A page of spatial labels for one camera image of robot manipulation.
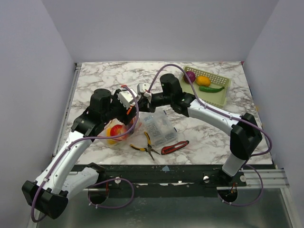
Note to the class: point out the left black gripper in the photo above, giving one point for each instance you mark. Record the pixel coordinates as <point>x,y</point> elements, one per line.
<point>126,117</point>

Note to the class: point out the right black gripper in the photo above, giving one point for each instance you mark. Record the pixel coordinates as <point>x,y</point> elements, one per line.
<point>144,104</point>

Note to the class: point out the clear zip top bag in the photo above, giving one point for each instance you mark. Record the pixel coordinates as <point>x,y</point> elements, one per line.
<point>119,121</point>

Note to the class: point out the red toy apple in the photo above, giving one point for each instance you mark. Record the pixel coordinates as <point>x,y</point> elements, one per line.
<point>117,129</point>

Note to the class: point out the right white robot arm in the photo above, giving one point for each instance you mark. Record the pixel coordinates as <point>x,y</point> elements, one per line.
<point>242,130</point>

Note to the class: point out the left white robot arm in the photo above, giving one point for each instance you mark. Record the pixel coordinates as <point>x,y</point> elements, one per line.
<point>46,194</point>

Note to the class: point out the purple toy onion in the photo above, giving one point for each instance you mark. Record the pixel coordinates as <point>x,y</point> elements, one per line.
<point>190,78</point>

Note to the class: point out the green toy chili pepper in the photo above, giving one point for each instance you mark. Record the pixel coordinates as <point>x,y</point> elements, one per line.
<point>210,89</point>

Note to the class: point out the orange toy lemon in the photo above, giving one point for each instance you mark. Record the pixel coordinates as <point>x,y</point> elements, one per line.
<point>203,81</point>

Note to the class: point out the beige perforated plastic basket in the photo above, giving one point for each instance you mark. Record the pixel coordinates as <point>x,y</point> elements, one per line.
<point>216,99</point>

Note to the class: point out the clear plastic parts box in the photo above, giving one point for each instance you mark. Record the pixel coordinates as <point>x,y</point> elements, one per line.
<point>159,127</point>

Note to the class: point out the red black utility knife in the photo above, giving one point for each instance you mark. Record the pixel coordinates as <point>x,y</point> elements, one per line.
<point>172,148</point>

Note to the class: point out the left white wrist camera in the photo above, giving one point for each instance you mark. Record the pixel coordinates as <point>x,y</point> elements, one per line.
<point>127,97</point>

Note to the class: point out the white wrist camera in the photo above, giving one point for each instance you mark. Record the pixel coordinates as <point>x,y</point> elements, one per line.
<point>142,91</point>
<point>127,97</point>

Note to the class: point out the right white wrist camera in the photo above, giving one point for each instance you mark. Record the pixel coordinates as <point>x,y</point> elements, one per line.
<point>142,91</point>

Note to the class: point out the yellow handled pliers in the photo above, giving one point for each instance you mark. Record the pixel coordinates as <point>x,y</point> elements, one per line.
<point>149,149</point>

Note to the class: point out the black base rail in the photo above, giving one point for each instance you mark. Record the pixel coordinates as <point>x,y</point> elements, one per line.
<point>164,181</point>

